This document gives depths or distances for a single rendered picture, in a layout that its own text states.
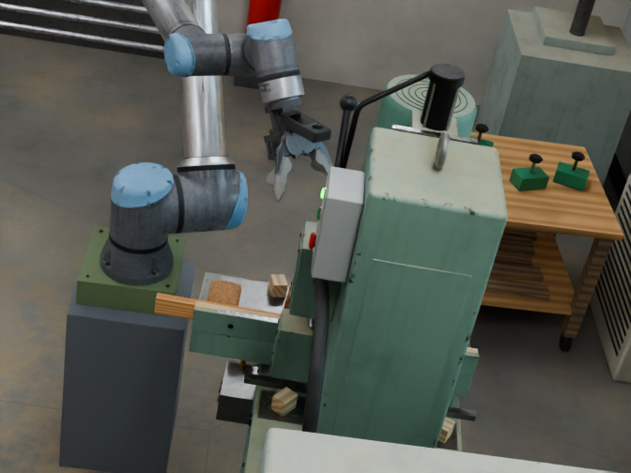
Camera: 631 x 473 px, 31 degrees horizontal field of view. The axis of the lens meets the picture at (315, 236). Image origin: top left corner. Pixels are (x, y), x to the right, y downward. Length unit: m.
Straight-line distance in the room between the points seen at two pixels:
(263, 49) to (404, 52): 3.12
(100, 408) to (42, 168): 1.61
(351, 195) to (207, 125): 1.15
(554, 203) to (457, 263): 2.07
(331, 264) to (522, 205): 2.01
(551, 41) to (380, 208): 2.87
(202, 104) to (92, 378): 0.78
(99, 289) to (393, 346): 1.21
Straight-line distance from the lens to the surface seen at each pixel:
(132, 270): 2.92
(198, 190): 2.88
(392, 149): 1.88
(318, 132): 2.29
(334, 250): 1.84
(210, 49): 2.43
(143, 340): 2.98
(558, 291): 4.08
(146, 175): 2.87
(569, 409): 3.89
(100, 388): 3.11
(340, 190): 1.81
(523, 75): 4.48
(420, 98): 2.09
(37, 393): 3.55
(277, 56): 2.35
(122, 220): 2.86
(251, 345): 2.40
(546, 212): 3.81
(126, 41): 5.45
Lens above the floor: 2.42
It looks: 34 degrees down
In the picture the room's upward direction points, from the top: 11 degrees clockwise
